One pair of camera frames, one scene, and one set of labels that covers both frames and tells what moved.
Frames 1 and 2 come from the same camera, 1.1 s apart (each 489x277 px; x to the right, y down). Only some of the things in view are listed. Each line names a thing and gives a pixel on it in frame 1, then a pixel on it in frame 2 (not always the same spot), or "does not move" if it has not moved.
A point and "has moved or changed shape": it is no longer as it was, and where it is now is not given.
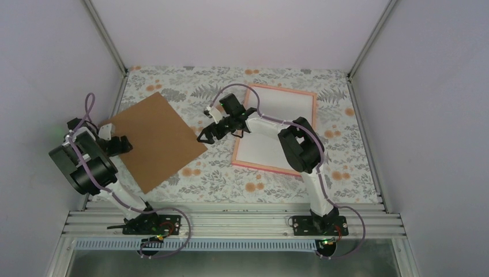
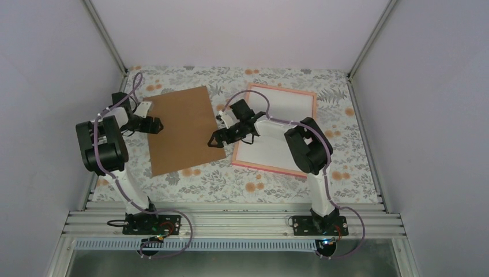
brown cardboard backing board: [162, 143] has moved or changed shape
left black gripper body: [112, 150] -> [140, 127]
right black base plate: [316, 225] does not move
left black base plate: [157, 225] does not move
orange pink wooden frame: [313, 107] does not move
